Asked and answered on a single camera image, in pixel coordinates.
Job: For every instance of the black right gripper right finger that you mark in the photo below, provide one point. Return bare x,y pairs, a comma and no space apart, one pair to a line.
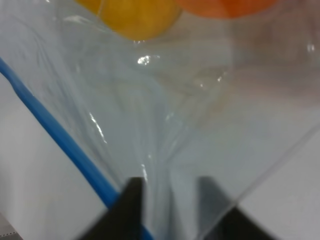
219,218

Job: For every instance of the yellow pear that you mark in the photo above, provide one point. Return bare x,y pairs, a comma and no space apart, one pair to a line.
136,20

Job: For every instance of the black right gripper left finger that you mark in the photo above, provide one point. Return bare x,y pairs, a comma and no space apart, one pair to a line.
123,220

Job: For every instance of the clear zip bag blue seal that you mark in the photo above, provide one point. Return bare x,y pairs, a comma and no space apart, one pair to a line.
226,98

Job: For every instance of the orange fruit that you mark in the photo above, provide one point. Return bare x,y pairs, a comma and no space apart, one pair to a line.
224,9

